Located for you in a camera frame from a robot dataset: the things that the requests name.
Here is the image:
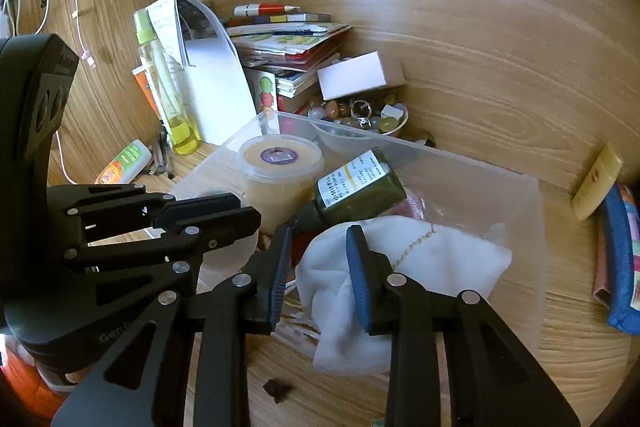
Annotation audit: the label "white drawstring cloth pouch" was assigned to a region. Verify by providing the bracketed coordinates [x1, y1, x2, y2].
[295, 216, 512, 376]

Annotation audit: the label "dark green glass bottle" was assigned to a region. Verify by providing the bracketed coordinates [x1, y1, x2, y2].
[296, 147, 407, 232]

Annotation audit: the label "white round plastic container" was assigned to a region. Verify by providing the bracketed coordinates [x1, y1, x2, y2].
[198, 231, 259, 294]

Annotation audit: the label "white orange-label sanitizer bottle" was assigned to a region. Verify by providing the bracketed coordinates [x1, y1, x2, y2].
[96, 140, 152, 184]

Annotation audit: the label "black metal hair clips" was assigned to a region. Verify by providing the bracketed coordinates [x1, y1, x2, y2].
[150, 124, 176, 180]

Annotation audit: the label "orange jacket sleeve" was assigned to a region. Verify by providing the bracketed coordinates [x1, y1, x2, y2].
[1, 350, 66, 426]

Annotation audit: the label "yellow-green spray bottle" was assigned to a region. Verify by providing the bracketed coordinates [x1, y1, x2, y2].
[134, 9, 200, 155]

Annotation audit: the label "cream jar with lid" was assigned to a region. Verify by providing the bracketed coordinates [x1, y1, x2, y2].
[236, 134, 324, 235]

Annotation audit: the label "clear plastic storage bin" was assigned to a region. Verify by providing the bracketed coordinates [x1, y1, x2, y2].
[169, 109, 548, 358]

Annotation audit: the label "orange and white tube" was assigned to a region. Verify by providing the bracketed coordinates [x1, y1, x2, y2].
[131, 66, 162, 120]

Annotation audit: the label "blue patchwork pencil pouch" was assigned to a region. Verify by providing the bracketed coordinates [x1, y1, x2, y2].
[592, 183, 639, 336]

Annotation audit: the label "stack of booklets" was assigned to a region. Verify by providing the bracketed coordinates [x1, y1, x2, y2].
[222, 3, 352, 112]

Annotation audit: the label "cream yellow lotion tube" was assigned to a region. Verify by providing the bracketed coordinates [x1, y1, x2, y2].
[570, 142, 624, 221]

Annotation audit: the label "bowl of beads and rings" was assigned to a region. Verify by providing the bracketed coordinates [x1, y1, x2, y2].
[303, 90, 409, 136]

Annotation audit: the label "small white cardboard box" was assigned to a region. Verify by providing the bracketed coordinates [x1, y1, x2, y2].
[317, 52, 406, 101]

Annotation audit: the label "white charging cable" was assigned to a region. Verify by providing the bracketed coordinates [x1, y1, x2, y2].
[0, 0, 97, 186]

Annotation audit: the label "pink coiled ribbon cord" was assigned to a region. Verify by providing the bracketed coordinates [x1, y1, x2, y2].
[387, 188, 432, 223]

